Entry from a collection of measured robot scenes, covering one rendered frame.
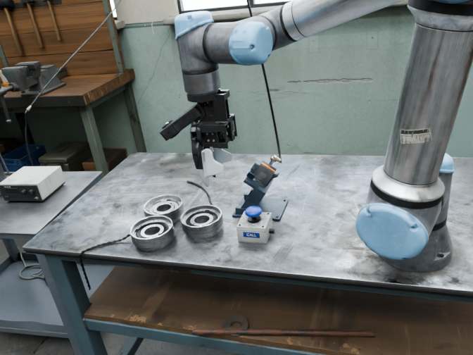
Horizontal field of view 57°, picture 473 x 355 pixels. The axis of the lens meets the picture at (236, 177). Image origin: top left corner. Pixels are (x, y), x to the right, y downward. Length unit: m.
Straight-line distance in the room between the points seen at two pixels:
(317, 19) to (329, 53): 1.66
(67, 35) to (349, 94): 1.72
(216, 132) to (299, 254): 0.33
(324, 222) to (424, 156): 0.44
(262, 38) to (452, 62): 0.32
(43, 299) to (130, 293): 0.76
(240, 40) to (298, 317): 0.73
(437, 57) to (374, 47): 1.84
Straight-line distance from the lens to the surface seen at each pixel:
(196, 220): 1.11
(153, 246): 1.06
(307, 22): 0.87
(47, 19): 3.02
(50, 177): 1.78
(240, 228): 1.02
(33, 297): 2.11
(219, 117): 0.91
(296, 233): 1.06
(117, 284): 1.42
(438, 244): 0.97
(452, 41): 0.65
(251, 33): 0.79
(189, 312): 1.26
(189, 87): 0.89
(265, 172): 1.09
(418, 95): 0.68
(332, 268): 0.95
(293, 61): 2.54
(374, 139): 2.65
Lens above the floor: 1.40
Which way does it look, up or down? 27 degrees down
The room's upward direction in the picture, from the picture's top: 7 degrees counter-clockwise
